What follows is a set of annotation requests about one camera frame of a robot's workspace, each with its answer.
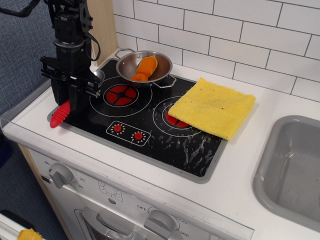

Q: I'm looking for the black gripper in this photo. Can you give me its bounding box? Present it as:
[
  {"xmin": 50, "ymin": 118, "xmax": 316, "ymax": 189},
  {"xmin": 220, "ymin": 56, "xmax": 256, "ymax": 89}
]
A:
[{"xmin": 40, "ymin": 45, "xmax": 100, "ymax": 111}]

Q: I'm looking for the yellow object bottom left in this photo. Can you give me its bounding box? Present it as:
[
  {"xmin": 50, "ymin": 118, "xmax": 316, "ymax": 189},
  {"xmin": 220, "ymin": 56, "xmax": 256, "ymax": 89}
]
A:
[{"xmin": 17, "ymin": 228, "xmax": 43, "ymax": 240}]

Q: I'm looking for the silver metal pan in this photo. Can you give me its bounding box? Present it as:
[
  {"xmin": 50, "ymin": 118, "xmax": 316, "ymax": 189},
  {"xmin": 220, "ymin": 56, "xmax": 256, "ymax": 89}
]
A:
[{"xmin": 115, "ymin": 48, "xmax": 177, "ymax": 89}]

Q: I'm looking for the white toy oven front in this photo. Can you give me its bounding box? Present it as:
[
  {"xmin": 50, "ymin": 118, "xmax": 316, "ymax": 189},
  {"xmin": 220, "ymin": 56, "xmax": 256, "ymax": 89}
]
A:
[{"xmin": 29, "ymin": 150, "xmax": 254, "ymax": 240}]

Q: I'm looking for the grey oven knob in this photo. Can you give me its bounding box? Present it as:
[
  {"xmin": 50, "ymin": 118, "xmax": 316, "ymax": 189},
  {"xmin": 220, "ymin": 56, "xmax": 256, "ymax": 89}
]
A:
[
  {"xmin": 49, "ymin": 163, "xmax": 74, "ymax": 189},
  {"xmin": 143, "ymin": 210, "xmax": 176, "ymax": 240}
]

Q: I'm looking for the red handled metal spoon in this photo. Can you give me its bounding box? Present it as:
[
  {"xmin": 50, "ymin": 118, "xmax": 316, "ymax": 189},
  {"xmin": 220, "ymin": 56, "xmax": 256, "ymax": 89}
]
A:
[{"xmin": 49, "ymin": 100, "xmax": 71, "ymax": 128}]

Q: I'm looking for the grey right oven knob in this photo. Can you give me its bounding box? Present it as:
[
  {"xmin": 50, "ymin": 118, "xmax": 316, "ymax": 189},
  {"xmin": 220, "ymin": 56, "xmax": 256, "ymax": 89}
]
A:
[{"xmin": 143, "ymin": 210, "xmax": 176, "ymax": 240}]

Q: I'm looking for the grey left oven knob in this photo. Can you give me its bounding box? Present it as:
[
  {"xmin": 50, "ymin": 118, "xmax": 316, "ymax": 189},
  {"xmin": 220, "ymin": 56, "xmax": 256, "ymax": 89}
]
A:
[{"xmin": 49, "ymin": 163, "xmax": 74, "ymax": 189}]

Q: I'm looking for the yellow cloth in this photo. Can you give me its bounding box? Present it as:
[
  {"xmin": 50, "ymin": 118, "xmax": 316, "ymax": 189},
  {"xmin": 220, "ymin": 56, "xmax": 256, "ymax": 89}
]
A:
[{"xmin": 168, "ymin": 78, "xmax": 256, "ymax": 141}]

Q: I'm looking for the grey sink basin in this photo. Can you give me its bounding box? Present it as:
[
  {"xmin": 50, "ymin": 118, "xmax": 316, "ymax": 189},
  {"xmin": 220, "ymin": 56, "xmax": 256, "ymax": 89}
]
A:
[{"xmin": 252, "ymin": 115, "xmax": 320, "ymax": 232}]

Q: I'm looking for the wooden side post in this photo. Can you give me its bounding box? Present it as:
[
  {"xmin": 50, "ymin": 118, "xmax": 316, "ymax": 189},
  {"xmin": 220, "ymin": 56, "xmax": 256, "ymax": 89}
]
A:
[{"xmin": 87, "ymin": 0, "xmax": 119, "ymax": 67}]

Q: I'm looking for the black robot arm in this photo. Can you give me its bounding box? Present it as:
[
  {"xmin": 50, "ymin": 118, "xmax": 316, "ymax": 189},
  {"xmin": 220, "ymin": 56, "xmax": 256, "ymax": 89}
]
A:
[{"xmin": 0, "ymin": 0, "xmax": 100, "ymax": 112}]

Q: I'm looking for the black toy stove top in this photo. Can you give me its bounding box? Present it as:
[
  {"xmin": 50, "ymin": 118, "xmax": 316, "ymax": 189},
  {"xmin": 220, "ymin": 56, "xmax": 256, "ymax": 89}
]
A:
[{"xmin": 59, "ymin": 59, "xmax": 227, "ymax": 183}]

